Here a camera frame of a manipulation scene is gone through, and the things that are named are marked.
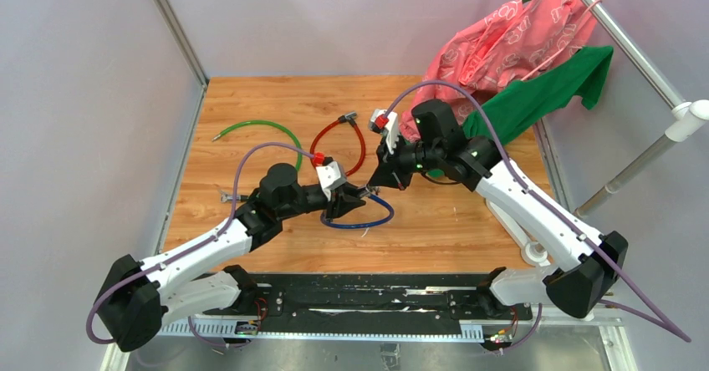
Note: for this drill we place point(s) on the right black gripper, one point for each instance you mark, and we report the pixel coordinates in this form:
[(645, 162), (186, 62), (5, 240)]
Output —
[(385, 174)]

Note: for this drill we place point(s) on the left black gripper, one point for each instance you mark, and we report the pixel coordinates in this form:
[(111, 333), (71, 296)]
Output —
[(343, 200)]

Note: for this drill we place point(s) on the blue cable lock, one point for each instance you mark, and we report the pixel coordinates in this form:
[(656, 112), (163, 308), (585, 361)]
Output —
[(379, 213)]

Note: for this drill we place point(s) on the red cable lock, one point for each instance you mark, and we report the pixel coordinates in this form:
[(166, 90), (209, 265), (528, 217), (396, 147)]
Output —
[(342, 142)]

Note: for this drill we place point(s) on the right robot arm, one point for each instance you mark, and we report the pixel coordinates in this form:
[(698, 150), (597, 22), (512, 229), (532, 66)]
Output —
[(578, 275)]

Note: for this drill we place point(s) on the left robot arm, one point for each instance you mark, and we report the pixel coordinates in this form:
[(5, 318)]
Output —
[(139, 297)]

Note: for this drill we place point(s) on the pink patterned garment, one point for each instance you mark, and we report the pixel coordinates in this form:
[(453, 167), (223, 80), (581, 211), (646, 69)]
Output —
[(519, 34)]

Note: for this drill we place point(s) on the green t-shirt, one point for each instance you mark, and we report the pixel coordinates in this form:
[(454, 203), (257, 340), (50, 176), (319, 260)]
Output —
[(513, 105)]

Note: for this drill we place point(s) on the pink clothes hanger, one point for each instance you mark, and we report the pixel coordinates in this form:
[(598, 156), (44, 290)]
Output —
[(565, 43)]

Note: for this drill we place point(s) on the metal clothes rack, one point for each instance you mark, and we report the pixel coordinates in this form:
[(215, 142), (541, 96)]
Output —
[(638, 162)]

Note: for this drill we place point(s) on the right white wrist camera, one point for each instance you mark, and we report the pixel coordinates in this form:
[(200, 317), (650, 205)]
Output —
[(386, 124)]

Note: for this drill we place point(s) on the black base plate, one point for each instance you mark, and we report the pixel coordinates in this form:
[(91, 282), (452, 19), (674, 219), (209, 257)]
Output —
[(371, 304)]

